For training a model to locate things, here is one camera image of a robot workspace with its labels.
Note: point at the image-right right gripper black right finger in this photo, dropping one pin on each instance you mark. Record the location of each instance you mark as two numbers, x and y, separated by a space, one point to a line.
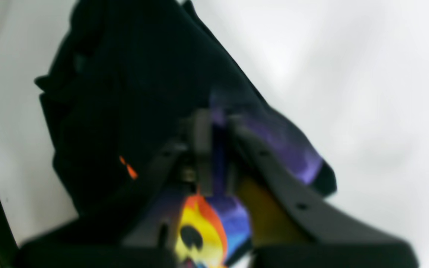
292 226

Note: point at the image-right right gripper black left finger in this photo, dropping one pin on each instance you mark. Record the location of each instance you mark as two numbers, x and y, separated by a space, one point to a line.
138 227

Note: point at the black t-shirt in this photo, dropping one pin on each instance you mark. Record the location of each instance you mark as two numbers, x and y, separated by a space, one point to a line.
125 75

